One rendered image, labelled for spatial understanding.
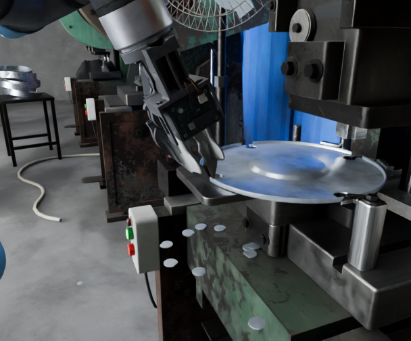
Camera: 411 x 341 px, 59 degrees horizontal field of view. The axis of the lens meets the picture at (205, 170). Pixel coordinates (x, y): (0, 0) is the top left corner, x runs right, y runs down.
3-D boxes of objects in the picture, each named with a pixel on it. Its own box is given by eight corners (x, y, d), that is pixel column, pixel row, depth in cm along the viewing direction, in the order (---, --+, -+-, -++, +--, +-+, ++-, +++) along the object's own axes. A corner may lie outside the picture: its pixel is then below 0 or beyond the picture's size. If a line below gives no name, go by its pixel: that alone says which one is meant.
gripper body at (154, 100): (176, 152, 43) (127, 56, 38) (156, 136, 51) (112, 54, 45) (229, 120, 45) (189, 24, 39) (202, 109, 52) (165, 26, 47)
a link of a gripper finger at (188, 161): (205, 202, 49) (176, 145, 45) (189, 187, 54) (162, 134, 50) (224, 190, 50) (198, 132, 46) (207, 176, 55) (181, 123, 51)
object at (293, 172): (431, 185, 52) (432, 180, 52) (252, 220, 42) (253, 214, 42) (307, 139, 77) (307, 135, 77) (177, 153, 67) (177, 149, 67)
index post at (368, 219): (361, 273, 45) (372, 201, 42) (344, 260, 48) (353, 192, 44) (378, 268, 46) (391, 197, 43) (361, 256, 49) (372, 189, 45)
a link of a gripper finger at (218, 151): (225, 189, 50) (198, 132, 46) (207, 176, 55) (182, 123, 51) (243, 178, 50) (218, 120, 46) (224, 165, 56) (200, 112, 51)
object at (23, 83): (12, 167, 302) (-6, 67, 275) (6, 154, 337) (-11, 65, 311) (63, 159, 322) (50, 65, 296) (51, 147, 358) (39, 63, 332)
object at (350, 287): (368, 333, 44) (376, 291, 42) (219, 195, 83) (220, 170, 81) (526, 277, 54) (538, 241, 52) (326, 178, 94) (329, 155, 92)
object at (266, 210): (205, 283, 52) (205, 195, 48) (176, 237, 64) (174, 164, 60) (345, 248, 61) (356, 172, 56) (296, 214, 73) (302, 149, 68)
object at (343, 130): (351, 140, 60) (353, 118, 59) (331, 134, 64) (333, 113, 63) (366, 138, 61) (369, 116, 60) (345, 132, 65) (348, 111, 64)
